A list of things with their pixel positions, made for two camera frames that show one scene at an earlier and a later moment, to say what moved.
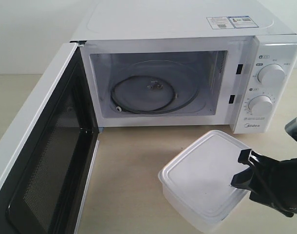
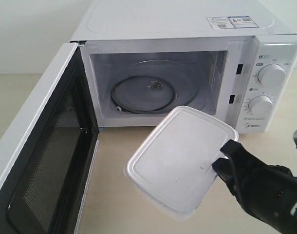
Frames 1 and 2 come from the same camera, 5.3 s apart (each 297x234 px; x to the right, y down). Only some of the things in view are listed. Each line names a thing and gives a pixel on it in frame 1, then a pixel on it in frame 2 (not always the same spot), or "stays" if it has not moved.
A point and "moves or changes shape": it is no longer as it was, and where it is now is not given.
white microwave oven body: [153, 63] stays
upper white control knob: [271, 73] stays
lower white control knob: [260, 105] stays
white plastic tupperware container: [198, 180] moves or changes shape
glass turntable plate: [157, 87] stays
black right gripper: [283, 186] to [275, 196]
